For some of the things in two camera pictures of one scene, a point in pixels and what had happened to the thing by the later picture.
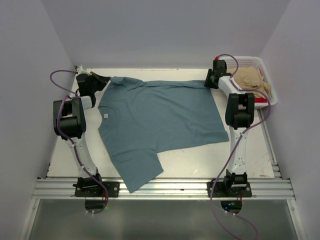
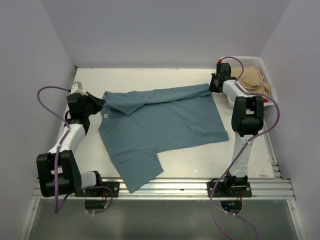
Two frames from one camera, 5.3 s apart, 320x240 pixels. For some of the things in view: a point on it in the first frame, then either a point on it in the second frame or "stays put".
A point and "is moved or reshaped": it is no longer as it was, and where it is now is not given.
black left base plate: x=99 y=191 stays put
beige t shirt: x=249 y=77 stays put
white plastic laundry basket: x=239 y=61 stays put
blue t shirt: x=138 y=118 is moved or reshaped
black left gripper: x=102 y=80 → x=98 y=103
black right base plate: x=238 y=190 stays put
